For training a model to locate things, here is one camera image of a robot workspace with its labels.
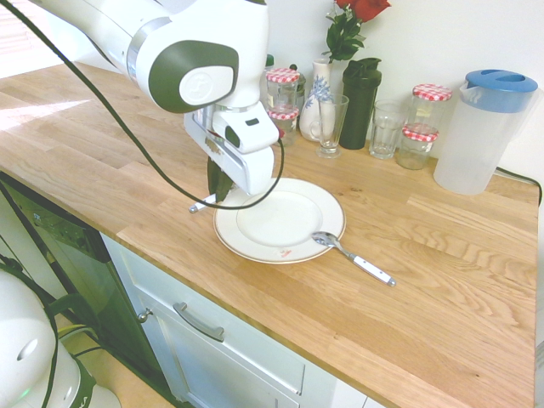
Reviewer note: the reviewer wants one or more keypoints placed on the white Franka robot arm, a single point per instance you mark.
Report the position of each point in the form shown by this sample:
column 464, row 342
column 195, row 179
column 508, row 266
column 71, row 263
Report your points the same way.
column 187, row 42

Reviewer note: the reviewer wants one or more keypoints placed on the clear glass tumbler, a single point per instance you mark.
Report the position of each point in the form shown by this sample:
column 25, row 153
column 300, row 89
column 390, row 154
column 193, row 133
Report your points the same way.
column 387, row 132

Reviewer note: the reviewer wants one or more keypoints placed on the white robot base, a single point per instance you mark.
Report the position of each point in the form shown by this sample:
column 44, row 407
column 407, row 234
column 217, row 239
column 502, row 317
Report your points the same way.
column 25, row 348

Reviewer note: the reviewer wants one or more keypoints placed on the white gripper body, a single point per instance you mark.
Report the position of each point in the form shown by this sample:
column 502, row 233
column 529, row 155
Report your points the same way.
column 255, row 170

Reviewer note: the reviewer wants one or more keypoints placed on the red rose with green leaves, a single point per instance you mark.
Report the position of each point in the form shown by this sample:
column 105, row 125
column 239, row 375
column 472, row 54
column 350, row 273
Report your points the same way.
column 346, row 34

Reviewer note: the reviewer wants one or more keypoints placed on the glass jar red checkered lid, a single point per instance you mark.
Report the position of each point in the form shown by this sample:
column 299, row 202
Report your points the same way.
column 285, row 125
column 417, row 146
column 430, row 106
column 282, row 87

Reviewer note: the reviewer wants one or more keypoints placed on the glass jar dark lid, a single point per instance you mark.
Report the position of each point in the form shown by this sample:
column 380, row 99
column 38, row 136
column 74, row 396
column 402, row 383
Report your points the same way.
column 302, row 85

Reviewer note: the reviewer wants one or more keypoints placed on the white cabinet drawer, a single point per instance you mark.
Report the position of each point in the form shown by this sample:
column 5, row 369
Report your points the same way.
column 238, row 365

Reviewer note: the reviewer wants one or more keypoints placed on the silver cabinet knob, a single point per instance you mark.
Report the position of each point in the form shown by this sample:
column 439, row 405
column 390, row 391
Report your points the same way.
column 144, row 315

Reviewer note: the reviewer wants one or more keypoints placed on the black shaker bottle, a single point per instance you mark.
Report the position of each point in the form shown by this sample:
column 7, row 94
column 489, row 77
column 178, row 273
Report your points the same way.
column 360, row 102

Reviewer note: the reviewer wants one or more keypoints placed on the white plate with gold rim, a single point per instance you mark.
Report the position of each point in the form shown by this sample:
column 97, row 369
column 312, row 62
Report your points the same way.
column 280, row 221

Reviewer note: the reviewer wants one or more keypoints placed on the clear plastic pitcher blue lid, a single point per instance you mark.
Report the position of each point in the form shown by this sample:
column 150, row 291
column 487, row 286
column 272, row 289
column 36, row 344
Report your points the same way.
column 480, row 136

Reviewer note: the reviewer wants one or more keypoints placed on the tall footed clear glass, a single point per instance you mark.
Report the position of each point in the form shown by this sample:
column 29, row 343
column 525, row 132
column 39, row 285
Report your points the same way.
column 331, row 127

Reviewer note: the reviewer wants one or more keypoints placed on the white vase blue floral print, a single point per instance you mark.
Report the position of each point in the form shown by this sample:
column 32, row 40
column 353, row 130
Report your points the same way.
column 312, row 106

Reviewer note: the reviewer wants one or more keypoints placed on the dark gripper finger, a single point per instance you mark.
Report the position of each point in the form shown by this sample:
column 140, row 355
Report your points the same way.
column 212, row 176
column 223, row 189

